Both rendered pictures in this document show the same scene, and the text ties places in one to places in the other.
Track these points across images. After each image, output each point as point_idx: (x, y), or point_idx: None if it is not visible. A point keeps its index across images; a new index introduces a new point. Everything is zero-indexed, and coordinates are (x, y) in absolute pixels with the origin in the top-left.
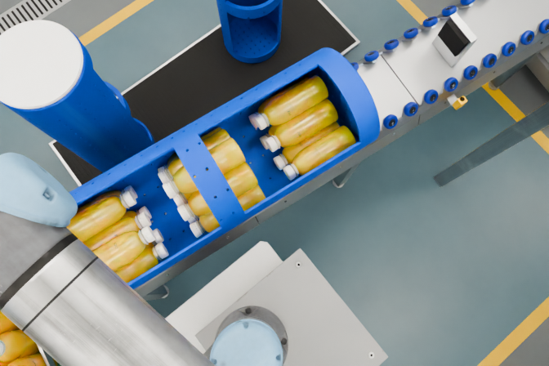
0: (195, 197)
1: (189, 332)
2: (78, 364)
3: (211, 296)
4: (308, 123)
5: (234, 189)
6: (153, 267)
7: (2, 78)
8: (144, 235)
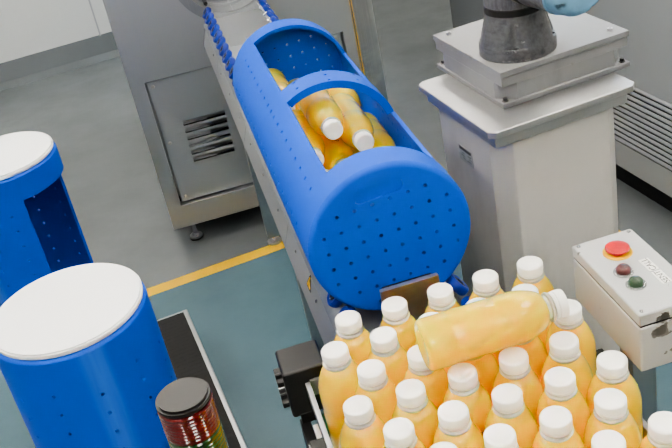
0: (350, 121)
1: (503, 114)
2: None
3: (466, 105)
4: None
5: (353, 102)
6: (419, 146)
7: (64, 334)
8: None
